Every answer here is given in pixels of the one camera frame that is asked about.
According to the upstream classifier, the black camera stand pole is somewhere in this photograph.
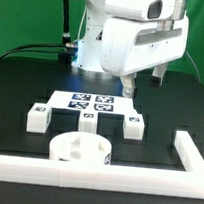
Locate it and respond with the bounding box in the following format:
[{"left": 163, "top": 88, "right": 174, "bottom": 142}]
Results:
[{"left": 58, "top": 0, "right": 73, "bottom": 64}]

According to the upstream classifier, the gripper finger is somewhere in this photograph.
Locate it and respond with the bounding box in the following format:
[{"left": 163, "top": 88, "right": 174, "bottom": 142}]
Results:
[
  {"left": 120, "top": 74, "right": 136, "bottom": 99},
  {"left": 150, "top": 63, "right": 167, "bottom": 88}
]

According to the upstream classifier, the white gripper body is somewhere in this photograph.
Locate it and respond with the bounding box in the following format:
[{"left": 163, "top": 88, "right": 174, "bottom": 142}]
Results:
[{"left": 100, "top": 17, "right": 189, "bottom": 77}]

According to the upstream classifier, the black cable bundle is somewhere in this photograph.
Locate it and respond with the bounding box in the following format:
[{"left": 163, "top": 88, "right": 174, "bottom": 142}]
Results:
[{"left": 0, "top": 39, "right": 78, "bottom": 72}]

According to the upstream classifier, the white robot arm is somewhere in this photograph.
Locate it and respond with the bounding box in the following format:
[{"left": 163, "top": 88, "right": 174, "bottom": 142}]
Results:
[{"left": 72, "top": 0, "right": 189, "bottom": 98}]

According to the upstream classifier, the white U-shaped fence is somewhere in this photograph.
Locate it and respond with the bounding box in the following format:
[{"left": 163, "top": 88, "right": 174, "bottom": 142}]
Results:
[{"left": 0, "top": 131, "right": 204, "bottom": 199}]

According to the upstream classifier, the white marker sheet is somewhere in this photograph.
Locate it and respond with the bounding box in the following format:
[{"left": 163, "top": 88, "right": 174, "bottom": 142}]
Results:
[{"left": 48, "top": 91, "right": 137, "bottom": 115}]

